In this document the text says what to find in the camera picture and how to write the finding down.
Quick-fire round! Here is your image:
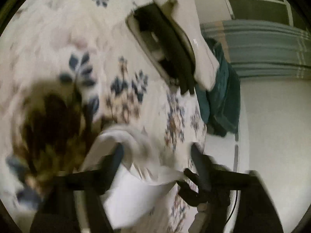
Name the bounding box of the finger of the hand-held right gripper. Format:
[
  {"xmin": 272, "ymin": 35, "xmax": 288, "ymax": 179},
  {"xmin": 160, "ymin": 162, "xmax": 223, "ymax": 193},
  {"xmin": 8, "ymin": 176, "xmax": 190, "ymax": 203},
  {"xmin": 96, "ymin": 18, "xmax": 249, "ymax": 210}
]
[
  {"xmin": 183, "ymin": 169, "xmax": 204, "ymax": 188},
  {"xmin": 177, "ymin": 182, "xmax": 231, "ymax": 207}
]

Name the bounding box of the dark green quilt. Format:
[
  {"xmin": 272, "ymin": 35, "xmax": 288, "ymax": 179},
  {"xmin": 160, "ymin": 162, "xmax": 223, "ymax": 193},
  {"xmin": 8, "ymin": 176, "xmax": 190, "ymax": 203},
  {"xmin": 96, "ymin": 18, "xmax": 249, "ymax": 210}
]
[{"xmin": 194, "ymin": 37, "xmax": 241, "ymax": 137}]

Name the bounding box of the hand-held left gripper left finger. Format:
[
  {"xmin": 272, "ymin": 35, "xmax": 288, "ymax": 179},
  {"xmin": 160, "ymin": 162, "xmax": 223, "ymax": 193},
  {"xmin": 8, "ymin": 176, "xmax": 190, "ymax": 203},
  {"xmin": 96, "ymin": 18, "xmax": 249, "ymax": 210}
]
[{"xmin": 29, "ymin": 142, "xmax": 125, "ymax": 233}]

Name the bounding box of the white t-shirt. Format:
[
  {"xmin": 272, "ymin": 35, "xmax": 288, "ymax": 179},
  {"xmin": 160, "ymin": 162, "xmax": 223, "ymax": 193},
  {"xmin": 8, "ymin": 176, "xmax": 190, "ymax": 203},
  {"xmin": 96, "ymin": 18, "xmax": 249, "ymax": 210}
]
[{"xmin": 80, "ymin": 124, "xmax": 185, "ymax": 229}]

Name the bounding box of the white framed window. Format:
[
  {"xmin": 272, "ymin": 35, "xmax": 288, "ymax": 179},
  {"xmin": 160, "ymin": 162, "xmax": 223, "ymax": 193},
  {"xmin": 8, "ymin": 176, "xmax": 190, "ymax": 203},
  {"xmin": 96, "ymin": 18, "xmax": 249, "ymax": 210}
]
[{"xmin": 216, "ymin": 0, "xmax": 311, "ymax": 31}]

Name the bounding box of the grey-green striped curtain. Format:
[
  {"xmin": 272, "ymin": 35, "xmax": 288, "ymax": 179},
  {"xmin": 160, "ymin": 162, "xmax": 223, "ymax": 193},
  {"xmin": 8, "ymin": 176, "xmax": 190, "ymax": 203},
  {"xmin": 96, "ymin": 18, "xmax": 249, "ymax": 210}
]
[{"xmin": 199, "ymin": 19, "xmax": 311, "ymax": 78}]

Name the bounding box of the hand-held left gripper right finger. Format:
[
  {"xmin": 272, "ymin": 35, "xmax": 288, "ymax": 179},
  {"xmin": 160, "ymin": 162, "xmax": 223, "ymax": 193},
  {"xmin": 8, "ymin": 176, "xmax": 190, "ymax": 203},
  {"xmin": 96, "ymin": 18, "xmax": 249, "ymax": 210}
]
[{"xmin": 190, "ymin": 143, "xmax": 284, "ymax": 233}]

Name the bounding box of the white curved headboard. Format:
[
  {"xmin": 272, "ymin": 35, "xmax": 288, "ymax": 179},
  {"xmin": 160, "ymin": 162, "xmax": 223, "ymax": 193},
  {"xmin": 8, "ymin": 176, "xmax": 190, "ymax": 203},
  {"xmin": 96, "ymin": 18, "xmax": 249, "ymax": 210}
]
[{"xmin": 232, "ymin": 75, "xmax": 311, "ymax": 226}]

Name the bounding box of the floral bed sheet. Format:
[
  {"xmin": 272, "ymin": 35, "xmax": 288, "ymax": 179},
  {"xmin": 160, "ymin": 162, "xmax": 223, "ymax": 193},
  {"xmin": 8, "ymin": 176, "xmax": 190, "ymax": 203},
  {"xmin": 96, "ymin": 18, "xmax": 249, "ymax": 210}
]
[{"xmin": 0, "ymin": 0, "xmax": 207, "ymax": 233}]

